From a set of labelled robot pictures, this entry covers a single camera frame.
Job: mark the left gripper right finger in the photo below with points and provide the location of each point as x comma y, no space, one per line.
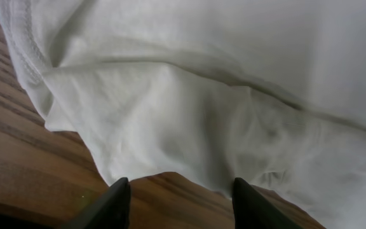
253,211

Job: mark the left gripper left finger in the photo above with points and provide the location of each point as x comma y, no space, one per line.
110,211

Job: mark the white polo shirt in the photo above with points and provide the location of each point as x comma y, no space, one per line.
271,91

